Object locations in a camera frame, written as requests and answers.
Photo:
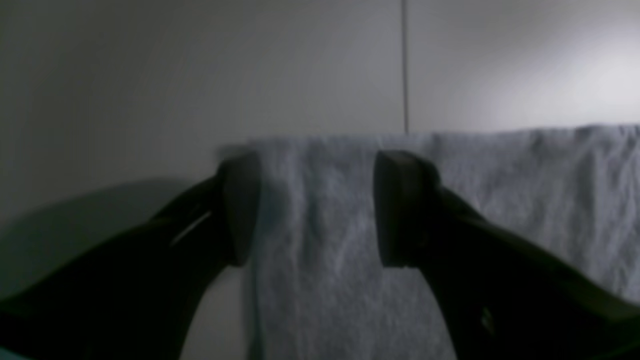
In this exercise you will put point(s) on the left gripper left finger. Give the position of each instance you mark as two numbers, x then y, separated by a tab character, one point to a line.
134	296

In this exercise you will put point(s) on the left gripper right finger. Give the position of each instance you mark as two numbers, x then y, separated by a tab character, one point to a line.
502	297

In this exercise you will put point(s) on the grey T-shirt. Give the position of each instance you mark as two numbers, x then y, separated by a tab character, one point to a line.
320	289

